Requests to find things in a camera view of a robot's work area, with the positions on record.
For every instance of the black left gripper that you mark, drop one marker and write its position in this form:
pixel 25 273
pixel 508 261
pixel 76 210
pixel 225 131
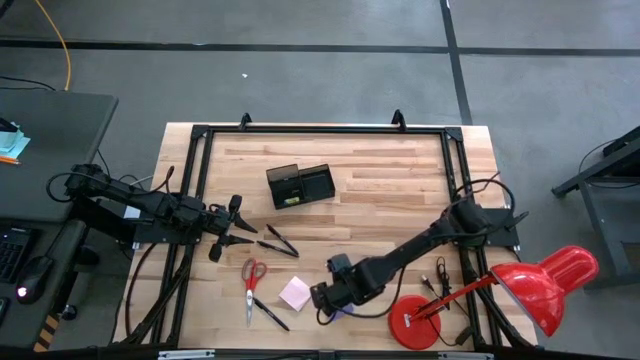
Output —
pixel 215 222

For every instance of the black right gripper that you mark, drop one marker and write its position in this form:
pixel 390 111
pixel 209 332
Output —
pixel 340 292

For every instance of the purple sticky note pad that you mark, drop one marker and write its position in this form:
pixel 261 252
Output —
pixel 345 313

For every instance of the black pen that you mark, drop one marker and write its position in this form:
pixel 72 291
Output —
pixel 282 240
pixel 277 249
pixel 271 314

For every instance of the pink sticky note pad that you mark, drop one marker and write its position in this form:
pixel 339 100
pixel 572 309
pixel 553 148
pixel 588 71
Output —
pixel 295 293

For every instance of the black mesh desk organizer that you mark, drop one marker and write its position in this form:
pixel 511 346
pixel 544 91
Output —
pixel 317 182

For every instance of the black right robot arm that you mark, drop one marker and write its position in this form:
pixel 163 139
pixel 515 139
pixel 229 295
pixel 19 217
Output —
pixel 415 245

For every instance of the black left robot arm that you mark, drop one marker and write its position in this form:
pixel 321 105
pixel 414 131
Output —
pixel 150 202

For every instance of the small green yellow object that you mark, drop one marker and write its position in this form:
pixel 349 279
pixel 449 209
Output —
pixel 291 201

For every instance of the black rig crossbar silver brackets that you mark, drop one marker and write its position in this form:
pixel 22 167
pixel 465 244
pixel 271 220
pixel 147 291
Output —
pixel 320 356

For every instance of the grey side desk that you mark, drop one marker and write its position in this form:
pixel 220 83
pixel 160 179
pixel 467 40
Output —
pixel 60 140

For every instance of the red desk lamp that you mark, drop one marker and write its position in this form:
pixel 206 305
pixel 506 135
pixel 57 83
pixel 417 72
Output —
pixel 545 287

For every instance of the black computer mouse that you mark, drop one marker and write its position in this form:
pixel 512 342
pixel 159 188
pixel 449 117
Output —
pixel 32 280

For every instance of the black keyboard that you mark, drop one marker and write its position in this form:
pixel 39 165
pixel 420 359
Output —
pixel 12 252

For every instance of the orange pencil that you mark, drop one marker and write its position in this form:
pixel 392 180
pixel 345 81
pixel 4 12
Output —
pixel 10 160

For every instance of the light blue paper stack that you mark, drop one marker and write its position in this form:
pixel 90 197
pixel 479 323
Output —
pixel 14 145

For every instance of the black metal side table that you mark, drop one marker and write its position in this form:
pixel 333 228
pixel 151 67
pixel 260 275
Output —
pixel 612 169

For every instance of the black metal table frame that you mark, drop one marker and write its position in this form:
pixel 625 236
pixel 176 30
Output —
pixel 325 129

